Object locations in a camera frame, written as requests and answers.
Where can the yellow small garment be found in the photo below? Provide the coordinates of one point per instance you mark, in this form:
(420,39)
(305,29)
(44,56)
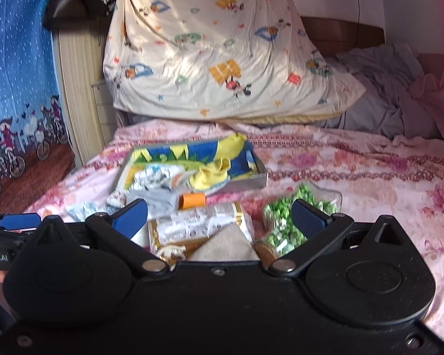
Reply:
(211,175)

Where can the brown wooden headboard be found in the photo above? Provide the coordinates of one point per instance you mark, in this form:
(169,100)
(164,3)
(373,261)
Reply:
(332,36)

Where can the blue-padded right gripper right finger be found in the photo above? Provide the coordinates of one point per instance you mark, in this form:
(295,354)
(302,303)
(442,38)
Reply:
(324,234)

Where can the blue bicycle-print curtain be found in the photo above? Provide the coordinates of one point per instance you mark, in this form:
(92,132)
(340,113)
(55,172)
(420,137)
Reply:
(35,151)

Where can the orange cylindrical cap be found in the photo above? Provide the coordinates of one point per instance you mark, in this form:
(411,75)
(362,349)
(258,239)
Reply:
(191,200)

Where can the black hanging bag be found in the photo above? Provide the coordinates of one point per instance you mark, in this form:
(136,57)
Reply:
(67,14)

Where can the cartoon-print cream quilt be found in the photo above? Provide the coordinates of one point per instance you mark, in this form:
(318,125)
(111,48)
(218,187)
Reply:
(221,60)

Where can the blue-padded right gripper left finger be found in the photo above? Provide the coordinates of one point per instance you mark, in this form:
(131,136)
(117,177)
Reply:
(114,233)

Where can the pink floral bed sheet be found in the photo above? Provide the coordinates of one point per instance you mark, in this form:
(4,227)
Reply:
(375,175)

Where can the grey crumpled blanket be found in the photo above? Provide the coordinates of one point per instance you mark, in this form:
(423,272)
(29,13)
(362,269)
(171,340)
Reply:
(387,107)

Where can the beige wooden cabinet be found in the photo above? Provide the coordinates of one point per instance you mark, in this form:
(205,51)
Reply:
(78,56)

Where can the light blue small cloth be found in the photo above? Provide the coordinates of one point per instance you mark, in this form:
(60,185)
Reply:
(79,212)

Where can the grey white crumpled cloth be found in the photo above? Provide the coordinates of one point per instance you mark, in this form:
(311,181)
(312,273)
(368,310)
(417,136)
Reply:
(154,184)

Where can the grey tray box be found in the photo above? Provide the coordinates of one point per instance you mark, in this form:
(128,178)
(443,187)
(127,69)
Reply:
(244,182)

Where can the bag of green paper stars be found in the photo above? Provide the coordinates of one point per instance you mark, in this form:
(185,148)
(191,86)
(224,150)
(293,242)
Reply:
(281,236)

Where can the gold white snack bag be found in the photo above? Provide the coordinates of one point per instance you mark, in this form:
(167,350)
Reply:
(179,234)

